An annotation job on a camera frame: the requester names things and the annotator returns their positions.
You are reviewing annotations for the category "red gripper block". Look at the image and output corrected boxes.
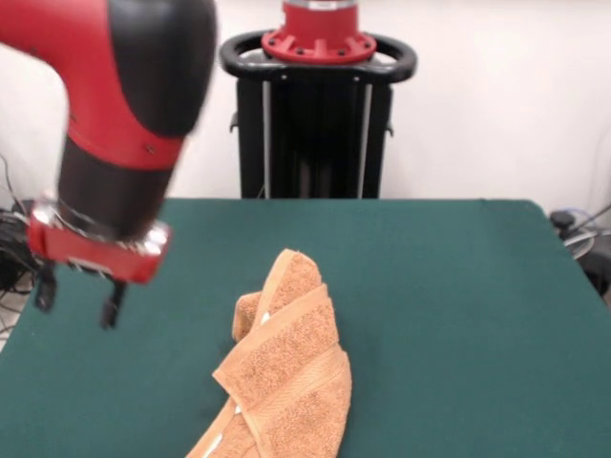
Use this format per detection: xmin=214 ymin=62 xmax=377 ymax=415
xmin=27 ymin=195 xmax=174 ymax=330

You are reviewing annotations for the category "orange terry towel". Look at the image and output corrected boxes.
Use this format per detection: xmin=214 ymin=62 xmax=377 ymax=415
xmin=184 ymin=247 xmax=353 ymax=458

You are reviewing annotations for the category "dark green table cloth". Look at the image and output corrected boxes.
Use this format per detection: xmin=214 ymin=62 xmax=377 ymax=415
xmin=0 ymin=198 xmax=611 ymax=458

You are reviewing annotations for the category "grey round stand base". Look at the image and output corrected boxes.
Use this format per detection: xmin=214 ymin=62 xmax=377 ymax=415
xmin=561 ymin=227 xmax=597 ymax=262

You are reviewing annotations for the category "black cable tangle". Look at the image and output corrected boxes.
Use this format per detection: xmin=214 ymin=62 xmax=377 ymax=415
xmin=0 ymin=152 xmax=61 ymax=335

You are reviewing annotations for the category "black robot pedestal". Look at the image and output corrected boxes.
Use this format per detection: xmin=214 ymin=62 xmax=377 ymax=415
xmin=220 ymin=30 xmax=419 ymax=200

